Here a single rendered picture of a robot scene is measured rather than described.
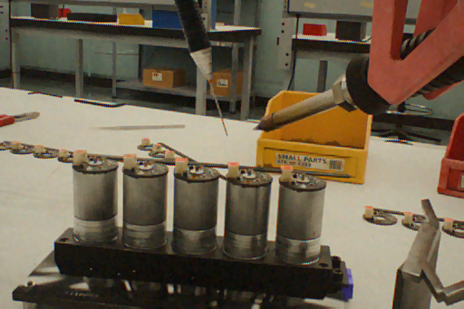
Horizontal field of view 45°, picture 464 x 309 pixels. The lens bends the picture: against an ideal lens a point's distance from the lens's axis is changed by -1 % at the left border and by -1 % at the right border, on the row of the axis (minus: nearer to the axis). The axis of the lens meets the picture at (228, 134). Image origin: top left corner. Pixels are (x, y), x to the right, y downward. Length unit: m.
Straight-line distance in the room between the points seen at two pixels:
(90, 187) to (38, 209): 0.13
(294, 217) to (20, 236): 0.18
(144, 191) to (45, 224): 0.12
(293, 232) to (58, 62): 5.91
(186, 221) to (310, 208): 0.06
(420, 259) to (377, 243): 0.20
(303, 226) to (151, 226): 0.08
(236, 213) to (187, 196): 0.03
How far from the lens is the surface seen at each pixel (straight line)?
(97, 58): 5.84
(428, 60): 0.19
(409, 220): 0.43
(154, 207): 0.30
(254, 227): 0.30
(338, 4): 2.55
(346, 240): 0.39
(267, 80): 4.95
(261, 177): 0.30
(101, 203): 0.31
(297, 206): 0.29
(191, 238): 0.30
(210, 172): 0.30
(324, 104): 0.24
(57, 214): 0.42
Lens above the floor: 0.90
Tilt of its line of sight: 13 degrees down
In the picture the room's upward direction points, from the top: 3 degrees clockwise
